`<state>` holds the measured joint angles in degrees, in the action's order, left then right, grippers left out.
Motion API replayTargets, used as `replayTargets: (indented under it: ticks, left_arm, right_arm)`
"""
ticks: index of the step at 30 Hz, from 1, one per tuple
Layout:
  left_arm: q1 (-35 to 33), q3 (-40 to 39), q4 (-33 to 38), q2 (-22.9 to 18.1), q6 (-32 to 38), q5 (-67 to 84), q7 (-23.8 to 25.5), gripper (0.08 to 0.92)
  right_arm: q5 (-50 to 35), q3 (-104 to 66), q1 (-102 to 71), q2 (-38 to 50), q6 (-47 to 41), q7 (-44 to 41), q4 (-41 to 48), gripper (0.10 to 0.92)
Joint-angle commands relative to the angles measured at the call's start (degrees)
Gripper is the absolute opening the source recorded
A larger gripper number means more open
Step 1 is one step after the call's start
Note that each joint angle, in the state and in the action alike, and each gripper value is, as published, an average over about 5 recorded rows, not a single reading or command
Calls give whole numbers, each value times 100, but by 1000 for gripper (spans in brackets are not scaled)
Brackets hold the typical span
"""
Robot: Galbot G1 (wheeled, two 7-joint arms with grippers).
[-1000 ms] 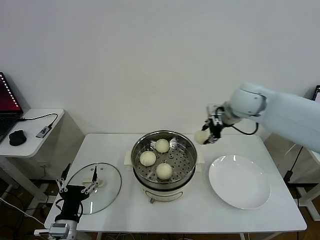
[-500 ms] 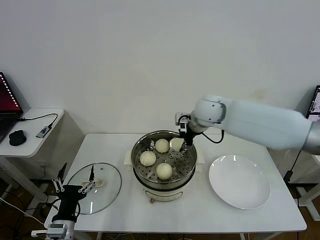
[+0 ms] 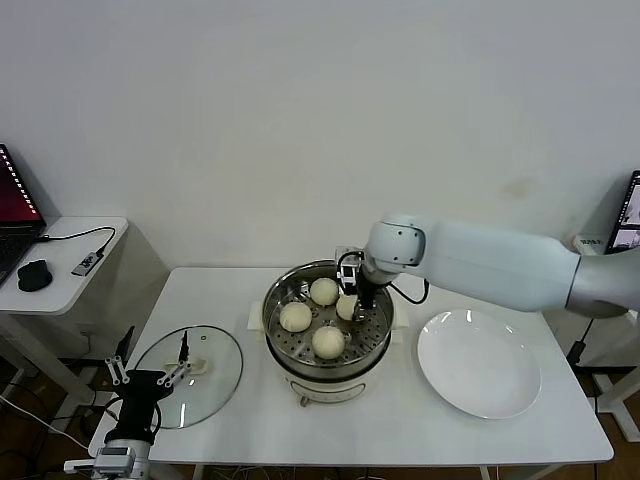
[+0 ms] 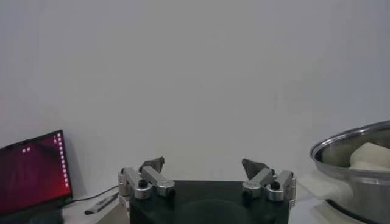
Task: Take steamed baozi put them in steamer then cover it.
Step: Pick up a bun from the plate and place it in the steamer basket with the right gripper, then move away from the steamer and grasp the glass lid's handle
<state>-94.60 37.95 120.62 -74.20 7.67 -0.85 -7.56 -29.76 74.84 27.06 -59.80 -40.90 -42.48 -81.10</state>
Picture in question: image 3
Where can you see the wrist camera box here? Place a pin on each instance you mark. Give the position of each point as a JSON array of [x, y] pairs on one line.
[[77, 466], [347, 274]]

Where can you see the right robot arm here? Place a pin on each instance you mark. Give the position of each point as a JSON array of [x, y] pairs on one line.
[[500, 265]]

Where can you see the black laptop with dark screen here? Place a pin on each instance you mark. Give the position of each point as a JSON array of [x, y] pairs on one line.
[[15, 210]]

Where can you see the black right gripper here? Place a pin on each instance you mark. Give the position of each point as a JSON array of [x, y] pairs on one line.
[[369, 292]]

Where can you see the stainless steel steamer basket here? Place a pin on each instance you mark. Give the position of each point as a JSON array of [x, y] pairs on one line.
[[280, 295]]

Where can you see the round glass pot lid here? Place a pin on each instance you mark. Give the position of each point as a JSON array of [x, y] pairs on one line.
[[220, 370]]

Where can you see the white side table with mouse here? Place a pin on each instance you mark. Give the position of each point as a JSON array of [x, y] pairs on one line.
[[70, 300]]

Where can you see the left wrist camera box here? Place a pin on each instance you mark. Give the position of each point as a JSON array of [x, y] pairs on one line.
[[77, 466]]

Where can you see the grey usb hub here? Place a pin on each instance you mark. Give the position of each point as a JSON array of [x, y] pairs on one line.
[[87, 265]]

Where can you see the white steamed baozi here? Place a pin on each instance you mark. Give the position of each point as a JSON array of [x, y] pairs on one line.
[[324, 291], [345, 307], [328, 342], [295, 317]]

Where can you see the round white plate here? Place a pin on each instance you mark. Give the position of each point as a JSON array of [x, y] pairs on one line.
[[475, 365]]

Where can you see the cream electric cooker pot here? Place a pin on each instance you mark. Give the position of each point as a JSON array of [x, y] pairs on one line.
[[325, 387]]

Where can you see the small printed table label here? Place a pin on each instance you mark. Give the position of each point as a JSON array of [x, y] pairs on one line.
[[590, 242]]

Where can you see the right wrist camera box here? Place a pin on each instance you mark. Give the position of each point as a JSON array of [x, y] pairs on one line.
[[347, 274]]

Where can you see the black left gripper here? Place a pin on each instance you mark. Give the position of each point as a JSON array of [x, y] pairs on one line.
[[140, 395]]

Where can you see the laptop showing camera views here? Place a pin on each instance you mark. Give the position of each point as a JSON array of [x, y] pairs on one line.
[[627, 220]]

